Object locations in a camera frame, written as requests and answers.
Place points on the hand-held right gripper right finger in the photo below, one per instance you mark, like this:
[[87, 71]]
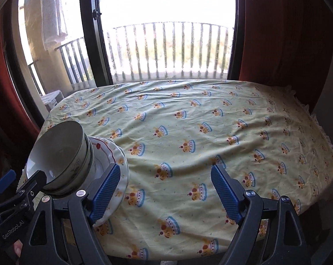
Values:
[[227, 196]]

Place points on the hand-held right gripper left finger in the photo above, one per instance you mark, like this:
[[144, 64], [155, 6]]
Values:
[[105, 193]]

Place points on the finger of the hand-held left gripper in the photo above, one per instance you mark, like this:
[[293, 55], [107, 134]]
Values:
[[35, 183], [6, 180]]

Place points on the large white ruffled plate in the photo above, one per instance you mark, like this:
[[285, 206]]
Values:
[[125, 180]]

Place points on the floral ceramic bowl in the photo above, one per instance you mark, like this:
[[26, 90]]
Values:
[[74, 186], [50, 149], [75, 177]]

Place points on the red-rimmed floral plate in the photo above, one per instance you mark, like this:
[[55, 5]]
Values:
[[102, 150]]

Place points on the person's left hand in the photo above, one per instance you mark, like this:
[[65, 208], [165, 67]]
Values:
[[18, 248]]

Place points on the white plastic cabinet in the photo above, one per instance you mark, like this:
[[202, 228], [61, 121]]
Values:
[[51, 98]]

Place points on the yellow printed tablecloth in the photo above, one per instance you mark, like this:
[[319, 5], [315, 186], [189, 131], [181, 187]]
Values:
[[196, 110]]

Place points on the red curtain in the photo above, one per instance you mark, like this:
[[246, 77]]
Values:
[[6, 88], [279, 33]]

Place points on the hanging white cloth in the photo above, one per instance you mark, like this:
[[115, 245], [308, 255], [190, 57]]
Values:
[[50, 13]]

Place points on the balcony railing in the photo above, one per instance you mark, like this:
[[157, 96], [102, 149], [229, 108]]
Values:
[[169, 23]]

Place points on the dark window frame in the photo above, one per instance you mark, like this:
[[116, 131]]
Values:
[[93, 47]]

